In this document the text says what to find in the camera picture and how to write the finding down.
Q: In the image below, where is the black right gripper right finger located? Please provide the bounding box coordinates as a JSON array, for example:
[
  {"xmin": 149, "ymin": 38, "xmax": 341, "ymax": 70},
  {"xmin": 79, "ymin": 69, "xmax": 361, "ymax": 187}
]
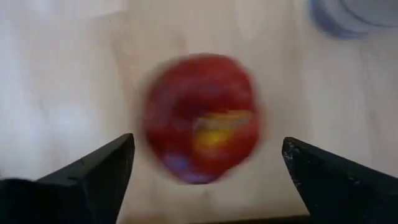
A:
[{"xmin": 281, "ymin": 136, "xmax": 398, "ymax": 224}]

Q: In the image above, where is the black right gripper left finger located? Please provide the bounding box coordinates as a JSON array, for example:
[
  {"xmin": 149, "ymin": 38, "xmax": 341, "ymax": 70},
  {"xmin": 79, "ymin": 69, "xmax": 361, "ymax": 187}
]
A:
[{"xmin": 0, "ymin": 133, "xmax": 136, "ymax": 224}]

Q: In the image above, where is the clear glass of milk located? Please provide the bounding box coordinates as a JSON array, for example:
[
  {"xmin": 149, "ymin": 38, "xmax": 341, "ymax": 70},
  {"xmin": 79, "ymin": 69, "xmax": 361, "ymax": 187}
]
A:
[{"xmin": 309, "ymin": 0, "xmax": 398, "ymax": 40}]

